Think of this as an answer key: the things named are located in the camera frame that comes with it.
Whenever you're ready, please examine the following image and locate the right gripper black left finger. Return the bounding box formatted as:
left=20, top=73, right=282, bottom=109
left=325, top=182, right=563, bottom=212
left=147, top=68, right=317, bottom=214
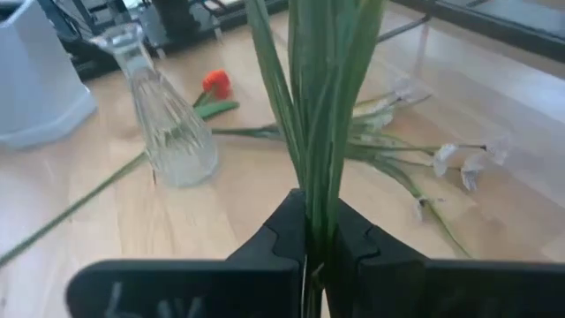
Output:
left=65, top=188, right=308, bottom=318

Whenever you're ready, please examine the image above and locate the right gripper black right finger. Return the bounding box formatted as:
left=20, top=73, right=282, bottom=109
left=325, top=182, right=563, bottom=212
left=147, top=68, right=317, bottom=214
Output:
left=326, top=198, right=565, bottom=318

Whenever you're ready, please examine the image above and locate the slim ribbed glass vase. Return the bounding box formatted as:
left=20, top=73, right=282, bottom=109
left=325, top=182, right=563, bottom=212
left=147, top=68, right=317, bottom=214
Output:
left=89, top=21, right=220, bottom=189

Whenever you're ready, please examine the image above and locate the green artificial grass bunch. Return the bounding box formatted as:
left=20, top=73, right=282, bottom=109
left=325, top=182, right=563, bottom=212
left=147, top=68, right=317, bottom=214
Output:
left=244, top=0, right=386, bottom=318

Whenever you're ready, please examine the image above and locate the wooden shelf with black legs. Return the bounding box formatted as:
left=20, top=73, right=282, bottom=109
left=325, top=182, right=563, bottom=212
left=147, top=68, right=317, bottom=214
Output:
left=377, top=0, right=565, bottom=208

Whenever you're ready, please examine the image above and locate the white artificial flower bunch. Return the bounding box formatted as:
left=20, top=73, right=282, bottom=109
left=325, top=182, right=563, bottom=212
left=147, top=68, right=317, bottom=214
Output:
left=211, top=77, right=513, bottom=261

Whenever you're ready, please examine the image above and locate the orange artificial flower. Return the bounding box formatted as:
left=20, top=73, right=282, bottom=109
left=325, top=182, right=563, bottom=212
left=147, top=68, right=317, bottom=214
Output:
left=0, top=68, right=242, bottom=269

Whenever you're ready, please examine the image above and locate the white plastic vase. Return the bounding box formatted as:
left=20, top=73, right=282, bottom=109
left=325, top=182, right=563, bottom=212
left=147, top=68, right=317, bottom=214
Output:
left=0, top=0, right=99, bottom=150

